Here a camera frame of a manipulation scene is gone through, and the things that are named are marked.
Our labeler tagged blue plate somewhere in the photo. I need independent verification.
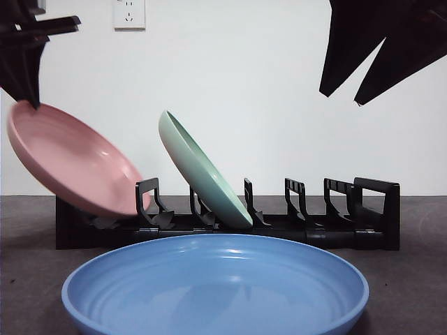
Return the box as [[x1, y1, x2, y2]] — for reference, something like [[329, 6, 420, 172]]
[[61, 233, 370, 335]]

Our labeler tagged white wall socket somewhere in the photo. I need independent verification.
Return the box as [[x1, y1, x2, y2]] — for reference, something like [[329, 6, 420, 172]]
[[113, 0, 147, 31]]

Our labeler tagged green plate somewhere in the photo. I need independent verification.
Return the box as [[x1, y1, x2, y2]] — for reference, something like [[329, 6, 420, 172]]
[[158, 110, 254, 230]]

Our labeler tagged black plate rack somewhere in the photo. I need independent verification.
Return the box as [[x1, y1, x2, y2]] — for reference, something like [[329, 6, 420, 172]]
[[55, 177, 401, 252]]

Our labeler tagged pink plate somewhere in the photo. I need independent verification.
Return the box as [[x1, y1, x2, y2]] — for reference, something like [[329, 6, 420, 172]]
[[6, 100, 152, 218]]

